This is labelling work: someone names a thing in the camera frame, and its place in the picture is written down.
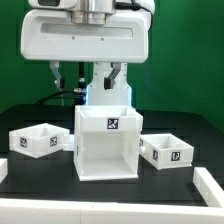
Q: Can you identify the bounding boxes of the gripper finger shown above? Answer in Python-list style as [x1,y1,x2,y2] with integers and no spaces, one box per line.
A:
[50,61,64,90]
[104,62,121,90]

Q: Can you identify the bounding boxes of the white right rail piece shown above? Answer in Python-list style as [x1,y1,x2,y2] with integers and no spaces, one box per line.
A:
[193,167,224,209]

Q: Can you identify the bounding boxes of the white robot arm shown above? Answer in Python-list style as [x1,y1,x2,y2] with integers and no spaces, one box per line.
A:
[21,0,155,106]

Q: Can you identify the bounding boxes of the large white drawer housing box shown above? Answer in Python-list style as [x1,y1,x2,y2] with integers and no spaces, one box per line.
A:
[74,106,143,181]

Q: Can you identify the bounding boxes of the white front rail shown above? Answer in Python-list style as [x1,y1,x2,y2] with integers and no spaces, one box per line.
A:
[0,199,224,224]

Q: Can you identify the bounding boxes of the black camera on stand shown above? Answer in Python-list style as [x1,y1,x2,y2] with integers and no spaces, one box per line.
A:
[78,62,86,94]

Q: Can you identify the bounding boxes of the white rail piece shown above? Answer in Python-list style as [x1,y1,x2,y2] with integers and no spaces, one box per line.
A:
[0,158,8,184]
[193,167,224,209]

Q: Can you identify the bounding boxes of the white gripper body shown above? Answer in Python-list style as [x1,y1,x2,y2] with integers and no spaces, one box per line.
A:
[21,10,150,63]

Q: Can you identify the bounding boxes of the black cables on table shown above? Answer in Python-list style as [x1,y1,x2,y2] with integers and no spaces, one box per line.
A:
[35,89,84,107]

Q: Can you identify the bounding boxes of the white left rail piece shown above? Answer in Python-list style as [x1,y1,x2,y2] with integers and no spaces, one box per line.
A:
[0,158,8,184]

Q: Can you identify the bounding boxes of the white marker sheet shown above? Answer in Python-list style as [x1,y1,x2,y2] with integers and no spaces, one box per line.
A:
[63,134,74,152]

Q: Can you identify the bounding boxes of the small white drawer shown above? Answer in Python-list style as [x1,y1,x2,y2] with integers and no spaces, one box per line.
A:
[139,133,194,170]
[9,123,70,158]

